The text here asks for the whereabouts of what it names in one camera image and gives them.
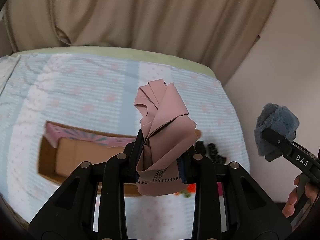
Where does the orange pompom with green strands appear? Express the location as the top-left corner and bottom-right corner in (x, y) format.
(175, 184), (196, 198)

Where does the grey-blue fluffy cloth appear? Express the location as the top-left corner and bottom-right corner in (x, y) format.
(254, 103), (299, 162)

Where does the person's right hand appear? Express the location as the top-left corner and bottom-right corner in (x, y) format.
(281, 174), (320, 218)

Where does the cardboard box with pink lining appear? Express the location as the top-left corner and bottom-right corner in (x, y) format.
(37, 120), (202, 197)

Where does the pink cloth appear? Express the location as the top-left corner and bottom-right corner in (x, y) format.
(134, 79), (198, 197)

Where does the pale green mattress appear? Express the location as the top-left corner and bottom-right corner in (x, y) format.
(13, 46), (215, 77)

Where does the black scrunchie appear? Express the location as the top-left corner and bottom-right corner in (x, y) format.
(194, 141), (227, 165)

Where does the beige curtain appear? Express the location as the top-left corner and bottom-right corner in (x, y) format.
(4, 0), (276, 83)

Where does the floral light blue bed quilt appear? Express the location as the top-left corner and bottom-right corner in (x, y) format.
(1, 52), (249, 222)

